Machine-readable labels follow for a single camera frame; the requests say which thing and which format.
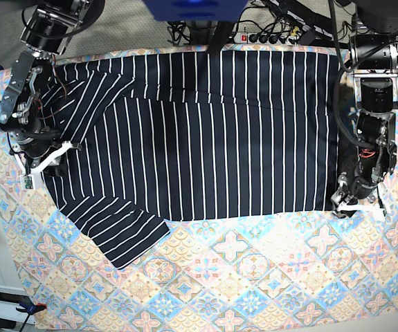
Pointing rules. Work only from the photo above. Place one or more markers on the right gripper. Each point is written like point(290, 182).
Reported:
point(35, 149)

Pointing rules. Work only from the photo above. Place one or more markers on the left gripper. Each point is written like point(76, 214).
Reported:
point(350, 190)

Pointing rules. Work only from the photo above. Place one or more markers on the navy white striped T-shirt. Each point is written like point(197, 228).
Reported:
point(190, 136)

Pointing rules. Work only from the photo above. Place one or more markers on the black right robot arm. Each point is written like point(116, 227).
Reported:
point(46, 34)

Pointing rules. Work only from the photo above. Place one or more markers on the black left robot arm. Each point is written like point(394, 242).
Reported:
point(373, 65)

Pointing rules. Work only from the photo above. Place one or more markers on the patterned tile tablecloth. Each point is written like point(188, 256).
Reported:
point(251, 273)

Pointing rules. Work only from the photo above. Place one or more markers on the white box lower left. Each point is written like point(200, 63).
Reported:
point(10, 300)

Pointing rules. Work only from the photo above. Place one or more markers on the blue orange clamp lower left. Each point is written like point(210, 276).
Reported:
point(29, 310)

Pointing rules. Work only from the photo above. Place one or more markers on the white power strip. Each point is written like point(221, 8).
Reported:
point(288, 38)

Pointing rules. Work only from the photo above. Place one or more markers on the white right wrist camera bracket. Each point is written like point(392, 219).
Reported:
point(34, 180)

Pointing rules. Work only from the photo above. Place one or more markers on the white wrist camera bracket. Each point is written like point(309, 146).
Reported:
point(34, 180)
point(378, 213)

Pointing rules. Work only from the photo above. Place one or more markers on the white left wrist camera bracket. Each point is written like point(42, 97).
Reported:
point(378, 213)

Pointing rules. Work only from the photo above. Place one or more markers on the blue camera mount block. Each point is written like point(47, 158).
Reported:
point(200, 10)

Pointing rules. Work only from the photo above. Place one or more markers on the black mount post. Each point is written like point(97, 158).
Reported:
point(220, 37)

